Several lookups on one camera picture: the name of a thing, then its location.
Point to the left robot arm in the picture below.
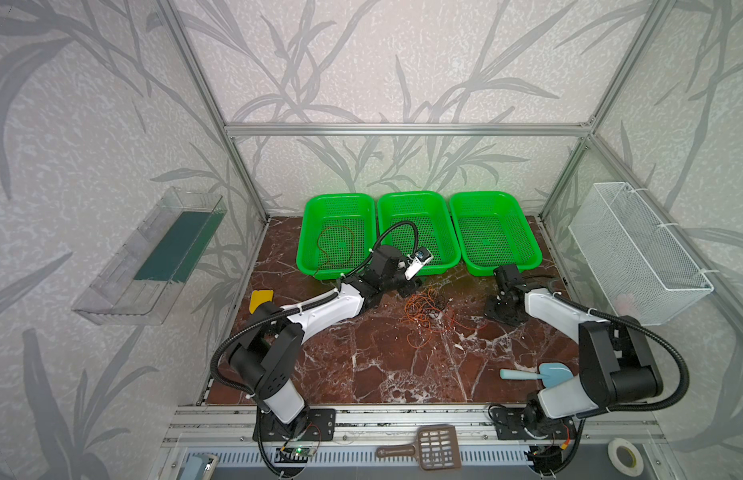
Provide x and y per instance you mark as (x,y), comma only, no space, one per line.
(260,358)

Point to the right green plastic basket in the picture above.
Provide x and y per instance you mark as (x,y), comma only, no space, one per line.
(492,231)

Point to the clear acrylic wall shelf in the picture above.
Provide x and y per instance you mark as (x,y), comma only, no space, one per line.
(145,277)

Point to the green circuit board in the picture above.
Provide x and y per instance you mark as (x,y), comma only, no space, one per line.
(294,455)

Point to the yellow plastic spatula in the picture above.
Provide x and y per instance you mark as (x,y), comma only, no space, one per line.
(259,297)

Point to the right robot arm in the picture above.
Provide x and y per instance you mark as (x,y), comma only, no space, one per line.
(623,366)

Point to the aluminium rail base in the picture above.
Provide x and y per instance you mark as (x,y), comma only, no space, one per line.
(376,425)

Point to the white wire mesh basket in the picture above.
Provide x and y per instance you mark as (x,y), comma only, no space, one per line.
(638,262)

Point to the left green plastic basket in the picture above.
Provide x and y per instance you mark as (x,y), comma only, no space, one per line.
(336,234)

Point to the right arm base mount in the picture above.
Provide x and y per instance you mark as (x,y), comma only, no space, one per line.
(529,423)

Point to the light blue plastic scoop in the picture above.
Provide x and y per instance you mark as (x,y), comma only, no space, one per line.
(550,373)

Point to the brown slotted spatula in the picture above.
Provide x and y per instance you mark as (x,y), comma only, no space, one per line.
(435,448)

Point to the white tape roll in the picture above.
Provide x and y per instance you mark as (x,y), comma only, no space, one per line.
(625,457)

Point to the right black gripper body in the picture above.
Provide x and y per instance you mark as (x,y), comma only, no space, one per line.
(500,309)

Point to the green plastic basket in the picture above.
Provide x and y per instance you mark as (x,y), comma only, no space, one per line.
(492,231)
(428,211)
(336,234)

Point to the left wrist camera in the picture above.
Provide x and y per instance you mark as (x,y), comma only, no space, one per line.
(421,258)

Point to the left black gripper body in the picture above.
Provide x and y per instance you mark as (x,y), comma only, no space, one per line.
(408,283)

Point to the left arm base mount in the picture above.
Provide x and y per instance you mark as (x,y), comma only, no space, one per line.
(311,424)

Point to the middle green plastic basket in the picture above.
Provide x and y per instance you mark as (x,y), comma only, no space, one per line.
(428,211)

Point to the grey device with screen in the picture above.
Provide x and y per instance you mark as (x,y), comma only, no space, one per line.
(200,466)

